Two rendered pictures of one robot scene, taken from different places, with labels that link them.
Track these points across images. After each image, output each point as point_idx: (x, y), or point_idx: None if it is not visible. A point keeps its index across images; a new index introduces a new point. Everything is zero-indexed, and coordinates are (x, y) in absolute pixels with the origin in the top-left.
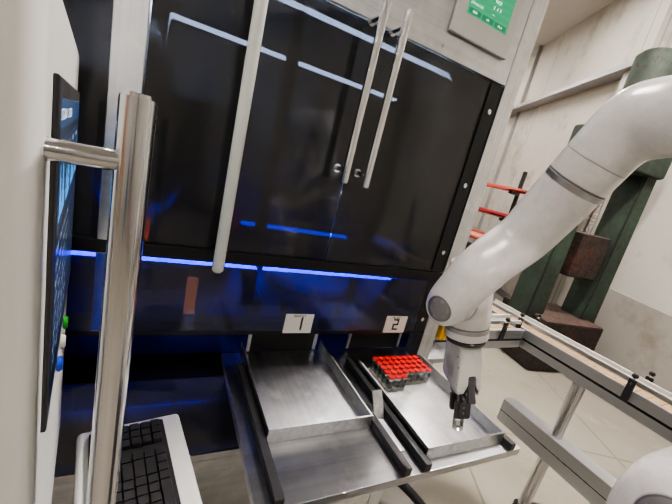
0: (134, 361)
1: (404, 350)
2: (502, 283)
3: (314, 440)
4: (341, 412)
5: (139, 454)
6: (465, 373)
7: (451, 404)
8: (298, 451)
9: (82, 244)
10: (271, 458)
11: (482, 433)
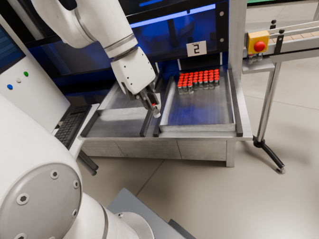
0: (90, 85)
1: (226, 66)
2: (35, 0)
3: (117, 115)
4: (141, 105)
5: (76, 115)
6: (118, 80)
7: (150, 101)
8: (107, 119)
9: (35, 44)
10: (91, 120)
11: (225, 123)
